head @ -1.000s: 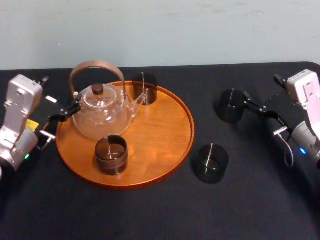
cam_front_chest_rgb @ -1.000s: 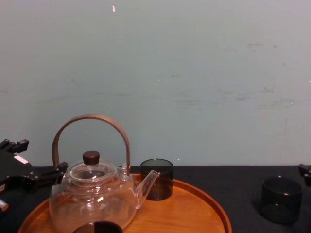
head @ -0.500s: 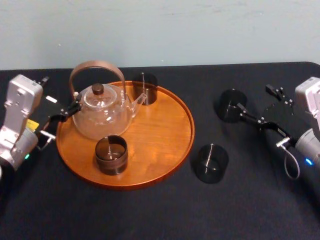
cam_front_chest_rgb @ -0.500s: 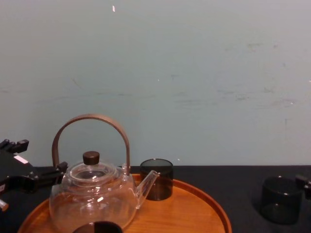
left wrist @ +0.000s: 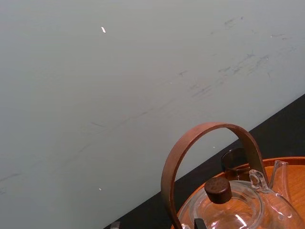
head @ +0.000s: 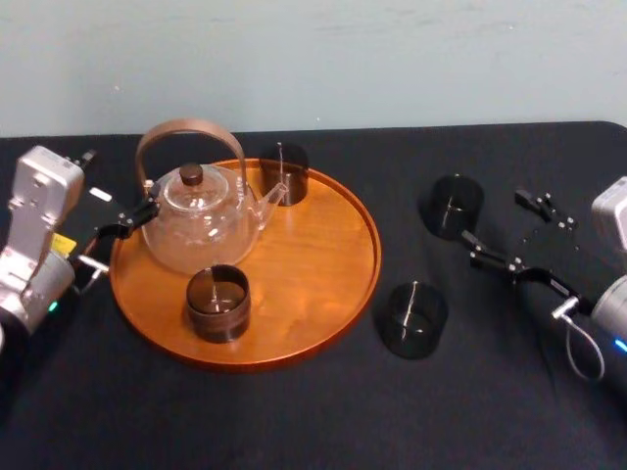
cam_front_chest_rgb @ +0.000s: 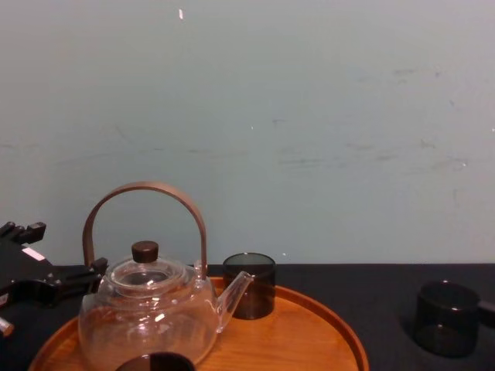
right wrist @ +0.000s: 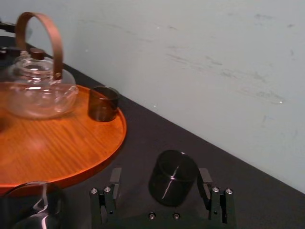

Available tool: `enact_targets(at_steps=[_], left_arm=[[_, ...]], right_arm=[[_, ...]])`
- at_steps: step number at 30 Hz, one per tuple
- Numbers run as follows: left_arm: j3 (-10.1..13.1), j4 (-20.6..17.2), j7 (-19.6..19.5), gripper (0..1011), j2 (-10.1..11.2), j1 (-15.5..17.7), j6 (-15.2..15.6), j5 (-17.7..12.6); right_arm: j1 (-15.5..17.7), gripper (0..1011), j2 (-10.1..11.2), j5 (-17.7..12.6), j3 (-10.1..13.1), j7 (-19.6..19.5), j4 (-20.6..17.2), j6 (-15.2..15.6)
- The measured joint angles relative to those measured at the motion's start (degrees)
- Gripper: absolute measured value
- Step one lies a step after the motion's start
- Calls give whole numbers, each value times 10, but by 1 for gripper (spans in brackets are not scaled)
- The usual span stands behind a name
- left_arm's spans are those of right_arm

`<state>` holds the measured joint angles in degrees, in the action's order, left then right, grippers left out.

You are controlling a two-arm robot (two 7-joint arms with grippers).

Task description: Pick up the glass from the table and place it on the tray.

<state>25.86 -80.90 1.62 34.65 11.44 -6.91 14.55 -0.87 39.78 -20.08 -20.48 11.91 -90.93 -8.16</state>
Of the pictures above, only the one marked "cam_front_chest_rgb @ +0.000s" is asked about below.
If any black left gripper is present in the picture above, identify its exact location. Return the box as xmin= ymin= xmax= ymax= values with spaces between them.
xmin=0 ymin=220 xmax=110 ymax=309

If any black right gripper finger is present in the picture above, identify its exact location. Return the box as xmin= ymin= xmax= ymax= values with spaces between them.
xmin=478 ymin=299 xmax=495 ymax=330

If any round wooden tray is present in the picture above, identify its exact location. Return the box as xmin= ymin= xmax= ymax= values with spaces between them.
xmin=28 ymin=275 xmax=370 ymax=371

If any dark smoked glass cup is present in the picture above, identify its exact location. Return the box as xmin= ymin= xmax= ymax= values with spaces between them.
xmin=114 ymin=351 xmax=197 ymax=371
xmin=222 ymin=252 xmax=278 ymax=321
xmin=411 ymin=280 xmax=482 ymax=358

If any glass lid with dark knob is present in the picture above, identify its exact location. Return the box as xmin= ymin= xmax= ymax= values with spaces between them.
xmin=109 ymin=240 xmax=187 ymax=291

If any black table cloth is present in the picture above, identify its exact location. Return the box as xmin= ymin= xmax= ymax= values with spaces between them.
xmin=0 ymin=263 xmax=495 ymax=371

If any clear glass teapot wooden handle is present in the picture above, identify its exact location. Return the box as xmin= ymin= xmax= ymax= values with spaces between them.
xmin=77 ymin=181 xmax=256 ymax=369

